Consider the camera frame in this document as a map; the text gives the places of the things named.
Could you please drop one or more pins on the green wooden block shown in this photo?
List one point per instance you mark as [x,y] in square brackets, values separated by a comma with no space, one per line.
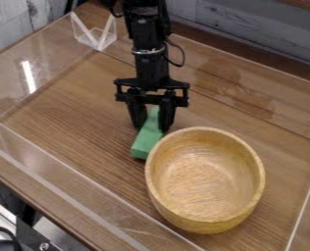
[147,136]

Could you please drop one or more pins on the clear acrylic front wall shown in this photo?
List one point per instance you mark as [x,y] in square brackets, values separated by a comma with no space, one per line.
[94,214]

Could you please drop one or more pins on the brown wooden bowl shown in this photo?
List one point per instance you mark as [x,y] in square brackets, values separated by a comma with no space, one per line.
[205,178]

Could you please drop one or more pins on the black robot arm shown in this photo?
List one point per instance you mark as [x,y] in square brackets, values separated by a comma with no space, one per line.
[147,25]

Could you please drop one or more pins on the black metal table frame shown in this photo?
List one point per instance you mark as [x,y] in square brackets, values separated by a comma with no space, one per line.
[25,230]

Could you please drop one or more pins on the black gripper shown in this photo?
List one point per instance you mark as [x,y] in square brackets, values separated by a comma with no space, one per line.
[150,86]

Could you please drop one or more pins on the clear acrylic corner bracket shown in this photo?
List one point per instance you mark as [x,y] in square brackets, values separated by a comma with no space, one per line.
[98,38]

